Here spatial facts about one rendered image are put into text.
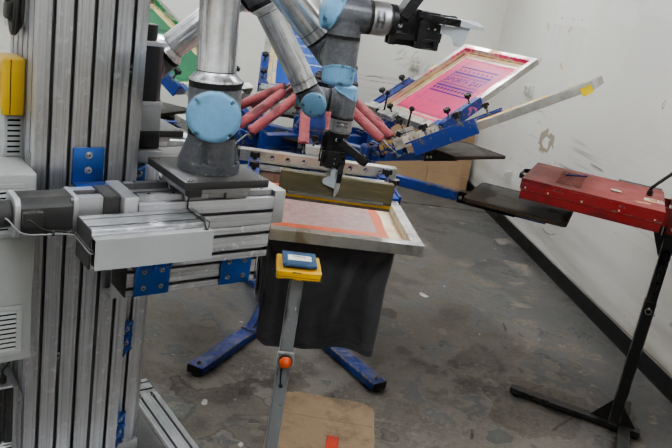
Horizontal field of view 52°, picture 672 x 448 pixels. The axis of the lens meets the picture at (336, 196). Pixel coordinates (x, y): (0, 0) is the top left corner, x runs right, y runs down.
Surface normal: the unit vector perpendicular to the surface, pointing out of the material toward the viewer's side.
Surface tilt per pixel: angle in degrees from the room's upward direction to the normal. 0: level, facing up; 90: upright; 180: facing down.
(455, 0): 90
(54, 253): 90
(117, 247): 90
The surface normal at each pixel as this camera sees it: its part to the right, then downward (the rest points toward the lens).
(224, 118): 0.14, 0.42
